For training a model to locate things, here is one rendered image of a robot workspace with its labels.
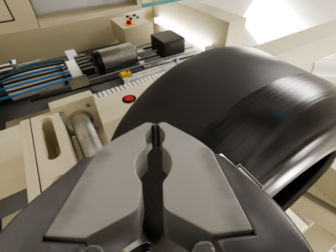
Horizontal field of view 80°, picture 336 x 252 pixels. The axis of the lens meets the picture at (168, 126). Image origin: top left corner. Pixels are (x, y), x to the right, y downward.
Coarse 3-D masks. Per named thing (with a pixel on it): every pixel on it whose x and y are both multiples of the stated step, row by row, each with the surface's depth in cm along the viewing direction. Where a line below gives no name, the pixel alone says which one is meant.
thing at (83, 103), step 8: (72, 96) 48; (80, 96) 48; (88, 96) 48; (48, 104) 46; (56, 104) 46; (64, 104) 46; (72, 104) 47; (80, 104) 48; (88, 104) 48; (64, 112) 47; (72, 112) 48; (80, 112) 49; (88, 112) 50; (96, 112) 52; (64, 120) 48; (96, 120) 53; (72, 128) 50; (96, 128) 54; (72, 136) 51; (104, 136) 58; (104, 144) 60; (80, 152) 57
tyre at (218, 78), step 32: (192, 64) 38; (224, 64) 37; (256, 64) 36; (288, 64) 39; (160, 96) 37; (192, 96) 34; (224, 96) 32; (256, 96) 30; (288, 96) 29; (320, 96) 31; (128, 128) 38; (192, 128) 31; (224, 128) 28; (256, 128) 27; (288, 128) 27; (320, 128) 29; (160, 160) 32; (256, 160) 27; (288, 160) 27; (320, 160) 52; (160, 192) 30; (288, 192) 62; (160, 224) 30
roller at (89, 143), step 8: (72, 120) 48; (80, 120) 47; (88, 120) 48; (80, 128) 45; (88, 128) 45; (80, 136) 44; (88, 136) 43; (96, 136) 45; (80, 144) 43; (88, 144) 42; (96, 144) 42; (88, 152) 40; (144, 232) 31; (136, 240) 29; (144, 240) 29; (128, 248) 28; (136, 248) 28; (144, 248) 28
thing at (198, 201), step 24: (168, 144) 10; (192, 144) 10; (168, 168) 10; (192, 168) 9; (216, 168) 9; (168, 192) 7; (192, 192) 7; (216, 192) 7; (168, 216) 7; (192, 216) 6; (216, 216) 6; (240, 216) 6; (192, 240) 7
